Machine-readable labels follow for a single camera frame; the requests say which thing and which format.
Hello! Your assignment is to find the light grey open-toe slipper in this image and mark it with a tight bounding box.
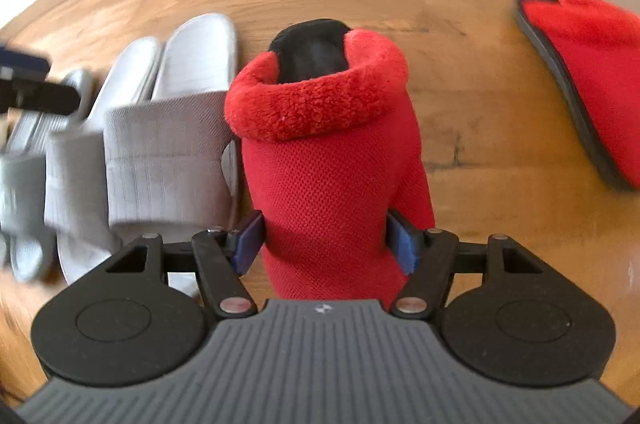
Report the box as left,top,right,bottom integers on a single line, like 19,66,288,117
44,36,163,299
102,12,242,237

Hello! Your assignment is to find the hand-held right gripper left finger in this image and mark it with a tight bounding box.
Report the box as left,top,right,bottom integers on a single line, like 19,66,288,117
105,210,264,319

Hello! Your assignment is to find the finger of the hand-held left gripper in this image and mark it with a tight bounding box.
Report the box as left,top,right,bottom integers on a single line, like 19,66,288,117
0,46,82,119

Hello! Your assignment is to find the dark grey slide sandal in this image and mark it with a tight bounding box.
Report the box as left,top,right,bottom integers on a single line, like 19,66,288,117
0,68,95,283

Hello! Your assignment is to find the red fleece slipper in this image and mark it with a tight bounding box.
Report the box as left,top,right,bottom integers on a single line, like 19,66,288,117
224,18,436,311
514,0,640,193

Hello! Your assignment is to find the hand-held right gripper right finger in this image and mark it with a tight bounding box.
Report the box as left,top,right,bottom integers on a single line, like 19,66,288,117
386,209,544,319

